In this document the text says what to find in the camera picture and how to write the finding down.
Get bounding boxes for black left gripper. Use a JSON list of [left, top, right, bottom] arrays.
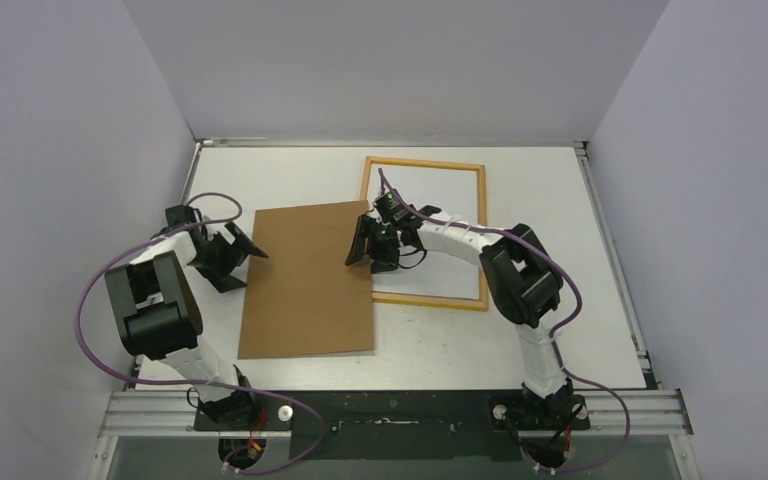
[[188, 223, 266, 292]]

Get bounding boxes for brown cardboard backing board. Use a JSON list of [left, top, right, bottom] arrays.
[[238, 200, 375, 360]]

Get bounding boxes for yellow wooden picture frame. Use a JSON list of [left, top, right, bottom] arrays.
[[358, 156, 490, 313]]

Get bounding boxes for sky and building photo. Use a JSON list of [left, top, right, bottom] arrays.
[[366, 162, 480, 300]]

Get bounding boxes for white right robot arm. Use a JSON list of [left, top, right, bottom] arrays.
[[345, 191, 568, 429]]

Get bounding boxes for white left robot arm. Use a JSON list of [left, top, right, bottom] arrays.
[[104, 205, 267, 431]]

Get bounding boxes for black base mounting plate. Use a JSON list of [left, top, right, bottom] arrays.
[[194, 389, 591, 462]]

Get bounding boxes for aluminium rail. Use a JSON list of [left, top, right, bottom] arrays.
[[99, 390, 692, 438]]

